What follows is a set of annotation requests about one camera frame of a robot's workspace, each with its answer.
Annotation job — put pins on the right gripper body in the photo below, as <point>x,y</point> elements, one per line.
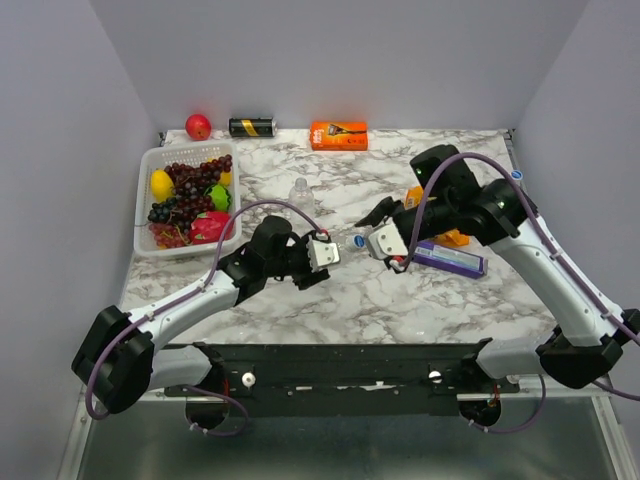
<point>410,218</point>

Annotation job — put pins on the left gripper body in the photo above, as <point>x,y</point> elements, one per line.
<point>296,259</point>

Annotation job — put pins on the clear bottle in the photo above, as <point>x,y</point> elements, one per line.
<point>302,197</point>
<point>513,182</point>
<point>343,248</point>

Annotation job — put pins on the blue cap table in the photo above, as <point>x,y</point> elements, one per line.
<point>356,242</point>

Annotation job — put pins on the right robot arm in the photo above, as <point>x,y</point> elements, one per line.
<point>477,196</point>

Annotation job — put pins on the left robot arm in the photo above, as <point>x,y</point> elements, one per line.
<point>116,358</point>

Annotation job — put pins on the orange snack bag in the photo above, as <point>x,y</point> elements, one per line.
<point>450,239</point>

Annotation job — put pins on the purple toothpaste box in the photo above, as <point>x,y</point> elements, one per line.
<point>450,260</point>

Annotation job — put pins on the orange razor box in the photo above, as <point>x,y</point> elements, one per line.
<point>339,136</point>

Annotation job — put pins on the red dragon fruit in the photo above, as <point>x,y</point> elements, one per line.
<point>208,226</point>

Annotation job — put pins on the green toy fruit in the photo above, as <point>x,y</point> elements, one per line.
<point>220,197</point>

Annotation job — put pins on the yellow fruit behind grapes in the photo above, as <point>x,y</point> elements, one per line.
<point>225,178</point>

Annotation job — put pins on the light red grapes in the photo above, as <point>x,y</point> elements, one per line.
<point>167,236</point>

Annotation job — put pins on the red grape bunch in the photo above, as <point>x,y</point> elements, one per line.
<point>190,184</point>

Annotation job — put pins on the dark blue grapes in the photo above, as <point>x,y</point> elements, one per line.
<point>161,212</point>

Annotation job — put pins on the black gold can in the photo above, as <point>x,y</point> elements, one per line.
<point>252,127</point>

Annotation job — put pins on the yellow lemon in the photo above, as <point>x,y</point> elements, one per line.
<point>161,185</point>

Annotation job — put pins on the red apple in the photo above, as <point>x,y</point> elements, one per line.
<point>198,127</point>

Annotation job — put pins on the white plastic basket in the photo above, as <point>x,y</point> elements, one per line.
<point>191,154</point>

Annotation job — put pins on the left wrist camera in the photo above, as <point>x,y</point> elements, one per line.
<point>322,255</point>

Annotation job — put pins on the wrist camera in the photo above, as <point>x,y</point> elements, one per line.
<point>322,255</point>
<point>385,242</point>

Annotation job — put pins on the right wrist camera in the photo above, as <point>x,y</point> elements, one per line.
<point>385,242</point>

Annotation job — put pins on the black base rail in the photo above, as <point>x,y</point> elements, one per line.
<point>336,380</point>

